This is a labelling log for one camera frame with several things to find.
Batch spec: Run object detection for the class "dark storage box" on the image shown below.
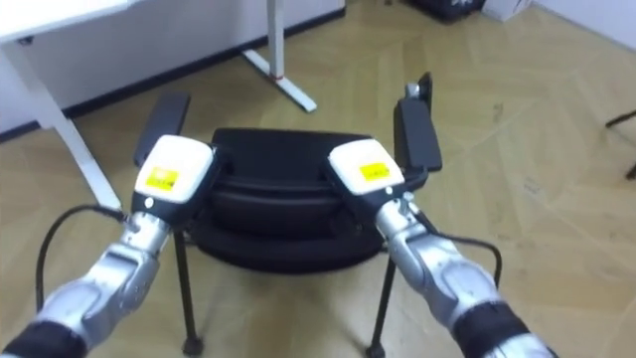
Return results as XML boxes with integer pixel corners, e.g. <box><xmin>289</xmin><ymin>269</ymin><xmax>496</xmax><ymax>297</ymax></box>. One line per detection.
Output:
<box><xmin>404</xmin><ymin>0</ymin><xmax>487</xmax><ymax>24</ymax></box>

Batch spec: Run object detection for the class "white desk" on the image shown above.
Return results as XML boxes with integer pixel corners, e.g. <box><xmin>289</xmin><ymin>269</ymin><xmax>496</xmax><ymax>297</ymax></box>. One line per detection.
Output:
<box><xmin>0</xmin><ymin>0</ymin><xmax>347</xmax><ymax>212</ymax></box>

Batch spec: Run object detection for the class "black chair leg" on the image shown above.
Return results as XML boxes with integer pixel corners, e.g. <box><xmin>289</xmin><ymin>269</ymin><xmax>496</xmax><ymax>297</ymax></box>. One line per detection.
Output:
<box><xmin>604</xmin><ymin>108</ymin><xmax>636</xmax><ymax>181</ymax></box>

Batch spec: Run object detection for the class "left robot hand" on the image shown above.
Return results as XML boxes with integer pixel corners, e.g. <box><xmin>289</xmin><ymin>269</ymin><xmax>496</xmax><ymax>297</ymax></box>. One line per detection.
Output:
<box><xmin>129</xmin><ymin>133</ymin><xmax>231</xmax><ymax>229</ymax></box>

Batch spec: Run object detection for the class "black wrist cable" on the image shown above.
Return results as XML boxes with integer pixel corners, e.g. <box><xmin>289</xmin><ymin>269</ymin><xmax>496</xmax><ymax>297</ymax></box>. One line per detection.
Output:
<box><xmin>35</xmin><ymin>204</ymin><xmax>130</xmax><ymax>313</ymax></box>
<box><xmin>412</xmin><ymin>209</ymin><xmax>503</xmax><ymax>289</ymax></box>

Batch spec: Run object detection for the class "white box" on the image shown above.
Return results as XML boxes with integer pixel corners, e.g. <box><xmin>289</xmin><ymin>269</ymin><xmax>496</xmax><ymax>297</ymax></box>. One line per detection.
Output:
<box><xmin>480</xmin><ymin>0</ymin><xmax>536</xmax><ymax>23</ymax></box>

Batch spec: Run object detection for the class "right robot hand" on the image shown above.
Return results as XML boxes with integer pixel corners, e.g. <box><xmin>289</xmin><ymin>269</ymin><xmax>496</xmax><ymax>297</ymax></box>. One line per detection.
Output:
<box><xmin>323</xmin><ymin>138</ymin><xmax>429</xmax><ymax>221</ymax></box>

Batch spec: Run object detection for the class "black office chair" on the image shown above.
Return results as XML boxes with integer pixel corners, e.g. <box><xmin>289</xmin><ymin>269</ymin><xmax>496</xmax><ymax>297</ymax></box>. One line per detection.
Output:
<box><xmin>132</xmin><ymin>72</ymin><xmax>444</xmax><ymax>358</ymax></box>

